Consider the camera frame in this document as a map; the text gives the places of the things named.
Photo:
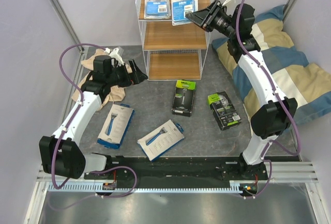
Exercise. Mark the blue Gillette razor blister pack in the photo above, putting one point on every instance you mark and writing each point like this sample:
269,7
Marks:
157,9

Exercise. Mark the harry's razor box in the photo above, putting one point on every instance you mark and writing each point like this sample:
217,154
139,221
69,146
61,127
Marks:
116,126
160,140

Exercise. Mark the light blue slotted cable duct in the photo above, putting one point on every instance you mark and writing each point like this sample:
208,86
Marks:
100,187

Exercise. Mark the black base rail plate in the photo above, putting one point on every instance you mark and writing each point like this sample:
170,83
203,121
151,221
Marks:
178,171

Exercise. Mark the white wire wooden shelf unit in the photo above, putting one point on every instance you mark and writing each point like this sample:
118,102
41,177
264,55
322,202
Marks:
171,52

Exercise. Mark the blue beige checkered pillow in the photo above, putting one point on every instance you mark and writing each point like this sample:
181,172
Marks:
297,78

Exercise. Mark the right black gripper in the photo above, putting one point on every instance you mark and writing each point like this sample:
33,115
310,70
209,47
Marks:
205,17

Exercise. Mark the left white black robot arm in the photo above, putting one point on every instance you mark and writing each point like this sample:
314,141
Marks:
60,153

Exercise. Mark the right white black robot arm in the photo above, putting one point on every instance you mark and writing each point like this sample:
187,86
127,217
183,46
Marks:
276,111

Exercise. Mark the black green razor box portrait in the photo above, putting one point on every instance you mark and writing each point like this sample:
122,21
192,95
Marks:
223,110

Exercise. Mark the beige crumpled cloth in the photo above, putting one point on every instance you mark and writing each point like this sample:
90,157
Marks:
116,93

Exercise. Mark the black green Gillette razor box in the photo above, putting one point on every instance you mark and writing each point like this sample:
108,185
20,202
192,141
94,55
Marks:
183,98

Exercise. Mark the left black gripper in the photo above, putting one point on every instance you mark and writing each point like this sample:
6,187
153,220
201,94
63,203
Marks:
134,78

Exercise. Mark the aluminium frame rail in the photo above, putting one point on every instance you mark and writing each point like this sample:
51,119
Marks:
65,20

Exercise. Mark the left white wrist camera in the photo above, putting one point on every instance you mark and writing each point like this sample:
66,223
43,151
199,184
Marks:
116,54

